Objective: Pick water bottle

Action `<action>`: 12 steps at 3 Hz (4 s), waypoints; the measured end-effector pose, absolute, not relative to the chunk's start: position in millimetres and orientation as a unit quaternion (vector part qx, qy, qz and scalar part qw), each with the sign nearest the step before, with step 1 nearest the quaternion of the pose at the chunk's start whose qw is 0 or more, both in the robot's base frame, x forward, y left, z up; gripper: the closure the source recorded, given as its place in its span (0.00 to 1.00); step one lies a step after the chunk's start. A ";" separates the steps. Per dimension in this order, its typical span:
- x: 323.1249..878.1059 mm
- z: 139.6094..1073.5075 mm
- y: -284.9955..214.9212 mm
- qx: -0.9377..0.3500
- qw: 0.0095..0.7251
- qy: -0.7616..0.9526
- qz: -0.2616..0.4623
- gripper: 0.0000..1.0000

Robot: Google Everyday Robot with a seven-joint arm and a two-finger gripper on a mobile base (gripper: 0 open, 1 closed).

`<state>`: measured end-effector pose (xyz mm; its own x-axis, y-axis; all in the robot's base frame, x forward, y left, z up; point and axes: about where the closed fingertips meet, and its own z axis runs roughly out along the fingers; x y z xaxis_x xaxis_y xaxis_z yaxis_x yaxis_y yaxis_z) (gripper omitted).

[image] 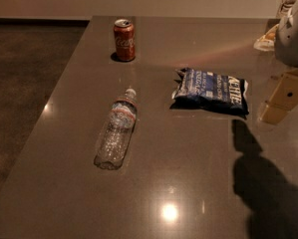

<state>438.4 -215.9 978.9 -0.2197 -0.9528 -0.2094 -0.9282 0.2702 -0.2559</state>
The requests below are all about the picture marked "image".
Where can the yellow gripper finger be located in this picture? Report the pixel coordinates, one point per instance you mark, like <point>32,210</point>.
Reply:
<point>283,100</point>
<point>266,42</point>

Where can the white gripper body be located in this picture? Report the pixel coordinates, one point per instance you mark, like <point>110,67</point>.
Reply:
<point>293,39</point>

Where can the clear plastic water bottle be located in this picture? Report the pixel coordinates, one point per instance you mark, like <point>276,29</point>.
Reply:
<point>114,138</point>

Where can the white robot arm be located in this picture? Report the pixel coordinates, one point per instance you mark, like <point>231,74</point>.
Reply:
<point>282,40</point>

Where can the blue kettle chips bag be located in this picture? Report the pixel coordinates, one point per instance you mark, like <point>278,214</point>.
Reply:
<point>211,92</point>

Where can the red cola can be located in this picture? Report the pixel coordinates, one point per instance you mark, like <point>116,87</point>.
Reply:
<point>124,33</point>

